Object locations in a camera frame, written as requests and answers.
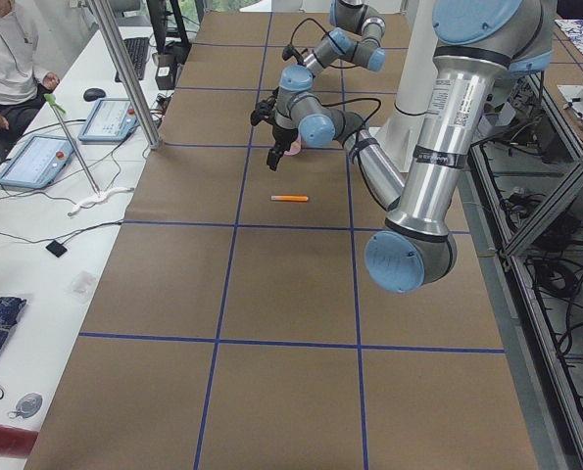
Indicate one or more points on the metal reacher stick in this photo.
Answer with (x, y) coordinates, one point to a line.
(99, 196)

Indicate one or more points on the far blue teach pendant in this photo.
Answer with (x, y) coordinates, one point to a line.
(110, 121)

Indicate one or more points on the person in white hoodie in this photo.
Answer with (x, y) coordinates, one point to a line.
(23, 81)

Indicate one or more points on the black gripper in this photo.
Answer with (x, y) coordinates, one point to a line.
(281, 135)

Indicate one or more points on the clear plastic wrapper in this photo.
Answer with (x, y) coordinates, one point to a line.
(83, 286)

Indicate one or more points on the red bottle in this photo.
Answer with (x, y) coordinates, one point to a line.
(16, 442)

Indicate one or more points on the white camera pedestal column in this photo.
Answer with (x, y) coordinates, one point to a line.
(400, 132)

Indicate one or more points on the black keyboard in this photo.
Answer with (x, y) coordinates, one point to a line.
(138, 52)

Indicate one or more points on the black computer mouse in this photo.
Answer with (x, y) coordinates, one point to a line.
(93, 94)

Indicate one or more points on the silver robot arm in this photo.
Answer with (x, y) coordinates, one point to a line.
(479, 42)
(355, 39)

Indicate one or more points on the aluminium frame post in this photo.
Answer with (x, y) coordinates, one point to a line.
(110, 31)

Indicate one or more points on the blue teach pendant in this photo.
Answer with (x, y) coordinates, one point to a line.
(36, 164)
(110, 121)

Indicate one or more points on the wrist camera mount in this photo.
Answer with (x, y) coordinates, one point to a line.
(290, 51)
(265, 110)

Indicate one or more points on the small black square device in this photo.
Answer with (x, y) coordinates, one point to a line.
(56, 248)

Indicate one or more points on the pink mesh pen holder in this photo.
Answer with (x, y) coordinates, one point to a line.
(294, 149)

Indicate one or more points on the near blue teach pendant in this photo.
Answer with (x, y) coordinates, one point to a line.
(36, 164)

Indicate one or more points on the grey round tag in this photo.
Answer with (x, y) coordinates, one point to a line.
(27, 406)

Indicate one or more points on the orange marker pen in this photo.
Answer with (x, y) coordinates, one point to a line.
(290, 198)

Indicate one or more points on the black box with label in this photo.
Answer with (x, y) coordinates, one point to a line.
(166, 71)

